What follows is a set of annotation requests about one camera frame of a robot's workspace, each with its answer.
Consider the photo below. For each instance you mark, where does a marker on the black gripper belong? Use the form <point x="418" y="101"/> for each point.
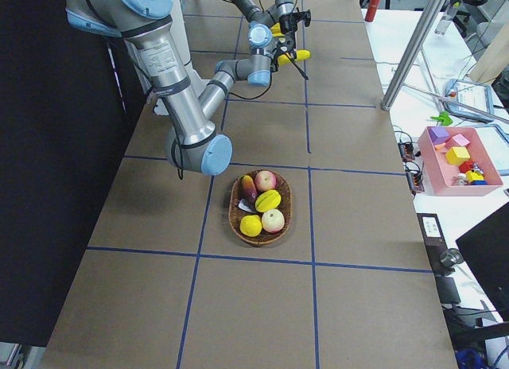
<point x="285" y="48"/>
<point x="286" y="24"/>

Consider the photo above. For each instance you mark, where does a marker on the yellow banana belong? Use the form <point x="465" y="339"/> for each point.
<point x="276" y="30"/>
<point x="296" y="55"/>

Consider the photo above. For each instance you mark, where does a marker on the brown wicker basket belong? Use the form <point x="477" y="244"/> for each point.
<point x="239" y="207"/>

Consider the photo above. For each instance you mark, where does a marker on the red bottle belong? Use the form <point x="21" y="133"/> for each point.
<point x="371" y="10"/>

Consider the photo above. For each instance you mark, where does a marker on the red apple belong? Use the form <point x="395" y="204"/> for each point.
<point x="273" y="221"/>
<point x="265" y="180"/>

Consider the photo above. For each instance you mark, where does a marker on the red green mango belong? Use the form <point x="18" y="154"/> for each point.
<point x="249" y="190"/>

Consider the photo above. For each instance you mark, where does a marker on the yellow starfruit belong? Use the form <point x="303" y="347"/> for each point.
<point x="269" y="200"/>

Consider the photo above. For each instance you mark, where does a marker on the small circuit board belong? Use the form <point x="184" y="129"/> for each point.
<point x="406" y="150"/>

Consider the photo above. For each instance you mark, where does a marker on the clear water bottle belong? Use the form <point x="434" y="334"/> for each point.
<point x="450" y="12"/>

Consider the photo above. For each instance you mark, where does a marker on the purple toy cube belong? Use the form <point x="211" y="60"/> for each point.
<point x="438" y="134"/>

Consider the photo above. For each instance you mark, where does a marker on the yellow pear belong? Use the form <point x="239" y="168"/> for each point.
<point x="251" y="226"/>

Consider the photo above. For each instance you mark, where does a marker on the tablet in blue case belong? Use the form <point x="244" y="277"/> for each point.
<point x="469" y="101"/>

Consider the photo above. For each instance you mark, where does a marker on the pink plastic bin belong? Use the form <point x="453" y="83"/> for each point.
<point x="476" y="177"/>

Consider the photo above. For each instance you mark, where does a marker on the yellow toy cube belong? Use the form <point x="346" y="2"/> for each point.
<point x="457" y="155"/>

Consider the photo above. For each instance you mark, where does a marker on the black power adapter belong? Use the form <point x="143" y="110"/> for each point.
<point x="434" y="241"/>

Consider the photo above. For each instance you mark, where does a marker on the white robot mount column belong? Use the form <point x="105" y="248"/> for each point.
<point x="170" y="62"/>

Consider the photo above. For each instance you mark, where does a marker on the aluminium frame post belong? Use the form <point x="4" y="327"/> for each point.
<point x="415" y="44"/>

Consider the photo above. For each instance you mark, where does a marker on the green handled reacher tool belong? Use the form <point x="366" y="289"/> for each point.
<point x="444" y="118"/>

